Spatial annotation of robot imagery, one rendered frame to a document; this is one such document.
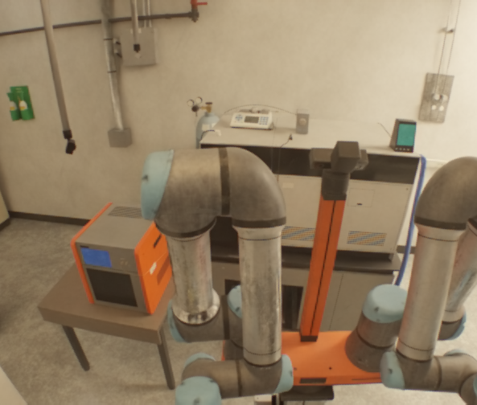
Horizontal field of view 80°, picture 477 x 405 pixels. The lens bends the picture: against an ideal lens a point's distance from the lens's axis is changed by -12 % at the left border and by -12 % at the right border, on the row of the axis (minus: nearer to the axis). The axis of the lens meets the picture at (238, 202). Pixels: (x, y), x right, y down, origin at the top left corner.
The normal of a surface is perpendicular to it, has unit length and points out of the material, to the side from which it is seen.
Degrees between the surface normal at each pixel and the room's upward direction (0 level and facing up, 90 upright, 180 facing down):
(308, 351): 0
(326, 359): 0
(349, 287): 90
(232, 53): 90
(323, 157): 40
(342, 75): 90
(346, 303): 90
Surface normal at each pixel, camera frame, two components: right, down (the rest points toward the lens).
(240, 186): 0.19, 0.18
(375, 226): -0.15, 0.47
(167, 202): 0.11, 0.53
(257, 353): -0.34, 0.13
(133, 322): 0.00, -0.88
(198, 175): 0.09, -0.12
